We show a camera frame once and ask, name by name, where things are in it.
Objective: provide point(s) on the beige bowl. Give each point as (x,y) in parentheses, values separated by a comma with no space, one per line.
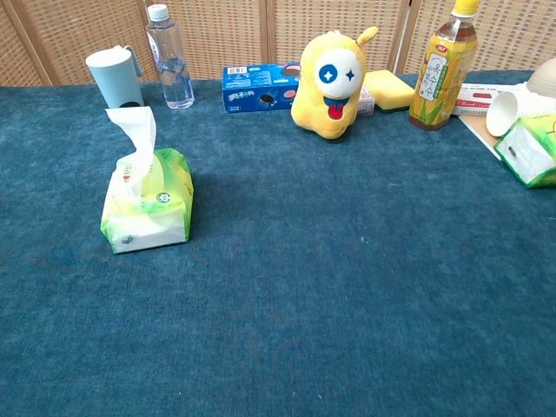
(545,80)

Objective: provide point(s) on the small pink white box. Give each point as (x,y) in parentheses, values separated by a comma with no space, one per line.
(366,102)

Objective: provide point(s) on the rattan folding screen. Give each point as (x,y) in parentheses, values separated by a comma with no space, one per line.
(226,35)

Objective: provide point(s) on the light wooden board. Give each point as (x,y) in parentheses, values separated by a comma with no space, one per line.
(480,132)

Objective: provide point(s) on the yellow one-eyed plush toy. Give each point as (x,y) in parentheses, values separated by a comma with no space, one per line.
(321,117)

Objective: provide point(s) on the dark teal table cloth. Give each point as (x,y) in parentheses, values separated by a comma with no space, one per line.
(304,282)

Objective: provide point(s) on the green plastic tissue pack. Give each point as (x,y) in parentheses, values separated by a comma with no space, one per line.
(169,204)
(527,156)

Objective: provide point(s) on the white paper cup stack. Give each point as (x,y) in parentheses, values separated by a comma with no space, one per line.
(504,113)

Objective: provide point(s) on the light blue plastic cup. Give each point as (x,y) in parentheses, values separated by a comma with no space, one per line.
(112,78)

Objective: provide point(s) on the yellow corn tea bottle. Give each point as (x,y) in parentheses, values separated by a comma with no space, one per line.
(438,82)

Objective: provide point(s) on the flat red white box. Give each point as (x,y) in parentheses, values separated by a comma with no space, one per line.
(475,97)

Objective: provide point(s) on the blue cookie box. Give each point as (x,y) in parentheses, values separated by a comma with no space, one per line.
(249,89)

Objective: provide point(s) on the clear plastic water bottle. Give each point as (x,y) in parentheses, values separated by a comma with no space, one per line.
(174,74)

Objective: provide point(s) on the yellow green sponge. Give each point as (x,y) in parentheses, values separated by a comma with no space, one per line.
(388,89)

